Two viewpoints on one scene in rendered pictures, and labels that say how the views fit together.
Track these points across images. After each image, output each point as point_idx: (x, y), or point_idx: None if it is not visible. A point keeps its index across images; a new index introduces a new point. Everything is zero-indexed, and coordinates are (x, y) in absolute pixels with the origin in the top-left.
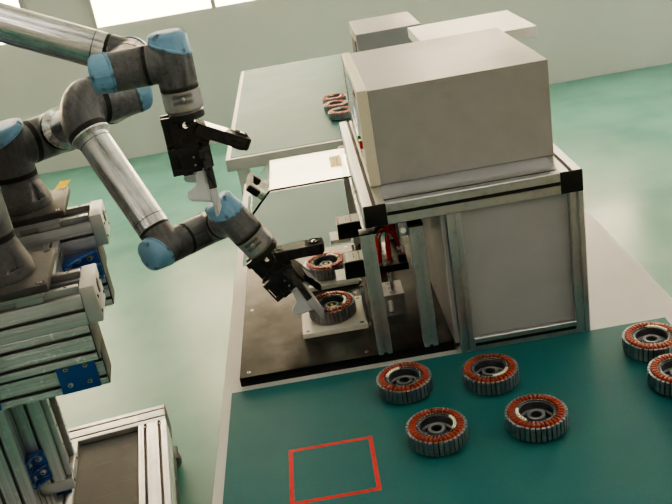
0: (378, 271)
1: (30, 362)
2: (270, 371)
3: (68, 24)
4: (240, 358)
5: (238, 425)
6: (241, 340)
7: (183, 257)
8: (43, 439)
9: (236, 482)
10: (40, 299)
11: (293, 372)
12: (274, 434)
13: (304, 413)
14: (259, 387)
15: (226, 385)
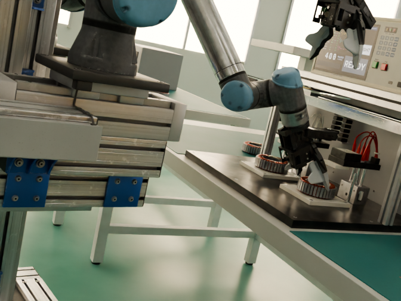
0: None
1: (106, 161)
2: (313, 220)
3: None
4: (261, 209)
5: (329, 253)
6: (244, 197)
7: (248, 108)
8: (6, 260)
9: (390, 294)
10: (142, 101)
11: (329, 224)
12: (370, 264)
13: (373, 254)
14: (307, 231)
15: (275, 224)
